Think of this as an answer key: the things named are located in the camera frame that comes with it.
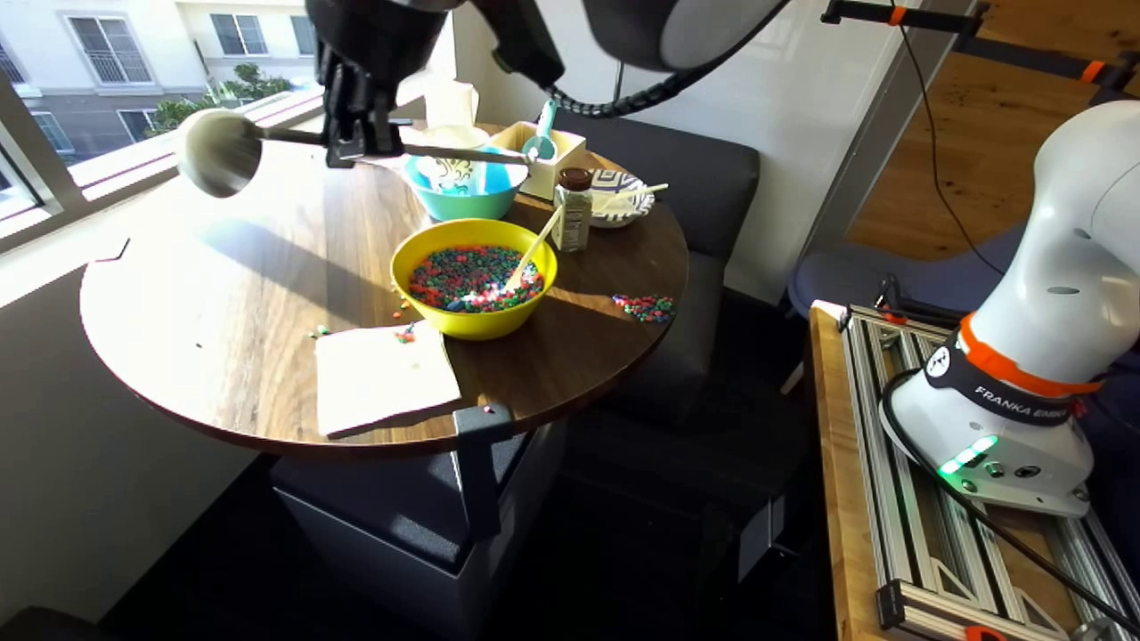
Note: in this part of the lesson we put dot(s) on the yellow bowl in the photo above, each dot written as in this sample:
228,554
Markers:
475,321

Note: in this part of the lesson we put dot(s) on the white wooden box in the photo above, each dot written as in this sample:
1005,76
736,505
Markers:
555,177

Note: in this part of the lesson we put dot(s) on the scattered colourful beads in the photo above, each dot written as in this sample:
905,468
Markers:
642,307

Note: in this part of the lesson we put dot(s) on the silver serving spoon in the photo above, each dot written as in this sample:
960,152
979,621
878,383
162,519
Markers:
218,152

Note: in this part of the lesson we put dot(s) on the thin white stick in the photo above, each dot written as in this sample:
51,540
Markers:
536,245

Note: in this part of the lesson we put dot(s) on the window frame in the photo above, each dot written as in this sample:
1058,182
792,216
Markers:
48,180

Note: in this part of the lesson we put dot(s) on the aluminium profile frame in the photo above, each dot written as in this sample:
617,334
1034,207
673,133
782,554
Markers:
914,535

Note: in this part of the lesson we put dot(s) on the white mug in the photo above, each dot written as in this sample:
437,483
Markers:
458,106

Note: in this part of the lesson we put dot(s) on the patterned paper cup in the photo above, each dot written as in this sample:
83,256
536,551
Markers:
458,177

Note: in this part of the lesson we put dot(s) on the clear spice shaker brown lid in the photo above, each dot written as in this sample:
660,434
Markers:
574,216

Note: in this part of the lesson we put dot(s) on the white board panel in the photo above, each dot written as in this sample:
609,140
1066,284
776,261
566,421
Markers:
758,142

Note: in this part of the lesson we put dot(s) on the white paper napkin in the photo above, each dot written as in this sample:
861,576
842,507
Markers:
381,379

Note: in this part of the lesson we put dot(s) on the colourful beads in bowl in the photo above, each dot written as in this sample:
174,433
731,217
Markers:
458,280

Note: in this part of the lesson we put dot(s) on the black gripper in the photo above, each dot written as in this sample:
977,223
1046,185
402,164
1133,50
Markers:
368,55

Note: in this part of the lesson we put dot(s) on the grey storage box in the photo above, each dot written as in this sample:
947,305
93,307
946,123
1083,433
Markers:
377,520

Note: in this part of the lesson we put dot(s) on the teal measuring scoop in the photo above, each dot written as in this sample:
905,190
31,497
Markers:
544,142

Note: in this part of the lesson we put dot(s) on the dark armchair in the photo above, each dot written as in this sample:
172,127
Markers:
699,190

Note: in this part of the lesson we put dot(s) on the camera stand with orange clamps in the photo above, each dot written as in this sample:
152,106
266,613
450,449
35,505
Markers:
884,118

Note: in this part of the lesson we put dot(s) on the patterned plate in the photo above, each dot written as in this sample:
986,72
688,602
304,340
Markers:
621,203

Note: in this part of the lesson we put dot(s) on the teal bowl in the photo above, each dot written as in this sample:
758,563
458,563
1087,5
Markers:
466,207

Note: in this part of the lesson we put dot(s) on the black table pedestal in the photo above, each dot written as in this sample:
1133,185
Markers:
478,476

